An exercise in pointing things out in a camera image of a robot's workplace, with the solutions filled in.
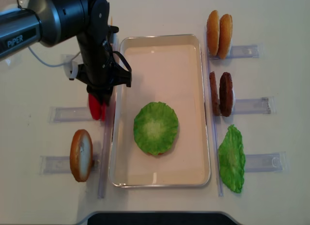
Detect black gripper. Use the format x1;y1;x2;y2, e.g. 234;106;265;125
77;63;132;106

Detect red tomato slice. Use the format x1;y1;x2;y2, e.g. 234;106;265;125
100;103;107;121
88;94;102;120

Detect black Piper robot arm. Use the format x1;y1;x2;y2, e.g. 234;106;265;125
0;0;132;105

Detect red tomato slice in rack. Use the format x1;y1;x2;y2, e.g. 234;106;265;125
88;94;102;120

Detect green lettuce leaf on tray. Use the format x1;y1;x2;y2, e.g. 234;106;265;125
133;102;179;156

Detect brown meat patty inner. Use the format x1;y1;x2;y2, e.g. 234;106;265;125
209;71;220;116

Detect brown meat patty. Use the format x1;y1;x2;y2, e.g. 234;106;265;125
209;71;220;116
219;72;234;117

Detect brown meat patty outer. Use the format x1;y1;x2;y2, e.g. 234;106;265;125
219;72;234;117

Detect green lettuce leaf in rack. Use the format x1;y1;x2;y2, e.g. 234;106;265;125
218;125;246;193

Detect clear long bar left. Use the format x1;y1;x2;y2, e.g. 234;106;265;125
96;33;120;199

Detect clear long bar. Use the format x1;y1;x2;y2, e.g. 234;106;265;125
204;24;224;197
96;33;120;199

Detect bun half left rack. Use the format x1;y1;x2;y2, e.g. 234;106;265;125
70;129;93;182

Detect white metal tray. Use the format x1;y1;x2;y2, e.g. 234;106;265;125
109;34;211;188

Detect bun half inner right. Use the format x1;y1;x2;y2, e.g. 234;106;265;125
206;10;220;56

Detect bun half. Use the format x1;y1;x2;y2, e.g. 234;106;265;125
217;14;233;59
206;10;220;56

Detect bun half outer right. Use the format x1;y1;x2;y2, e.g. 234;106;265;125
217;14;233;59

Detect clear long bar right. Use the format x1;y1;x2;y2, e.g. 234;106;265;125
204;24;224;197

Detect clear tomato rack rail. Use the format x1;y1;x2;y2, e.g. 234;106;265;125
48;107;95;123

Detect grey cable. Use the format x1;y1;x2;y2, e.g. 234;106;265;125
27;46;80;68

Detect clear left bun rack rail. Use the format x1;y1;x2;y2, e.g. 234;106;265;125
39;155;101;175

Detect clear bun rack rail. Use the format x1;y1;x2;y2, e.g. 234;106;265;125
39;155;101;175
207;38;264;60

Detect clear patty rack rail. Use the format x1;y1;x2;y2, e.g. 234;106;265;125
231;92;277;115

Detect clear lettuce rack rail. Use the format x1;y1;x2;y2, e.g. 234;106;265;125
245;152;288;173

